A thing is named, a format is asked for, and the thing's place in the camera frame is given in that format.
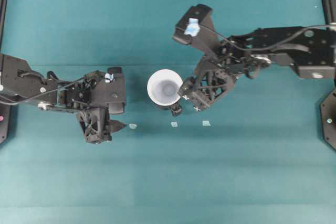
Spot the white paper cup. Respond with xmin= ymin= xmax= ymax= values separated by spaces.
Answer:
xmin=147 ymin=69 xmax=183 ymax=106

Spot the black frame rail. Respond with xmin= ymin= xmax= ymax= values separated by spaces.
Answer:
xmin=322 ymin=0 xmax=336 ymax=24
xmin=0 ymin=0 xmax=7 ymax=45

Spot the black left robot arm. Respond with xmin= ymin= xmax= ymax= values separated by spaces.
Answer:
xmin=1 ymin=54 xmax=127 ymax=144

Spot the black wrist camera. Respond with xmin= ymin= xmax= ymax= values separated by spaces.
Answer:
xmin=173 ymin=4 xmax=219 ymax=56
xmin=91 ymin=67 xmax=127 ymax=115

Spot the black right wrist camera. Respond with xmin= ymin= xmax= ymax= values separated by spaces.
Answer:
xmin=173 ymin=4 xmax=219 ymax=56

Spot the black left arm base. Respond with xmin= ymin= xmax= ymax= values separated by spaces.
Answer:
xmin=0 ymin=104 xmax=11 ymax=144

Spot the black frame rail left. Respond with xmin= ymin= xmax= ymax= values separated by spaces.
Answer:
xmin=0 ymin=0 xmax=7 ymax=45

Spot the black frame rail right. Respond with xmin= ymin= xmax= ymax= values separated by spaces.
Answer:
xmin=322 ymin=0 xmax=336 ymax=24

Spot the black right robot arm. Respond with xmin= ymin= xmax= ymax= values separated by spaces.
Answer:
xmin=178 ymin=25 xmax=335 ymax=111

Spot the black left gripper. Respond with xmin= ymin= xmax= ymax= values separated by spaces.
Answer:
xmin=76 ymin=108 xmax=127 ymax=144

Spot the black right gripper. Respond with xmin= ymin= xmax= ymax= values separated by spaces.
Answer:
xmin=178 ymin=68 xmax=236 ymax=110

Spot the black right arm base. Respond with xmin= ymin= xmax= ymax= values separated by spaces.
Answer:
xmin=320 ymin=89 xmax=336 ymax=150

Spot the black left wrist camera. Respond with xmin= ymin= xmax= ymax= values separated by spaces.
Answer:
xmin=91 ymin=67 xmax=127 ymax=115

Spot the black cup holder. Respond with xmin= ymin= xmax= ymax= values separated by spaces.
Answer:
xmin=154 ymin=102 xmax=182 ymax=117

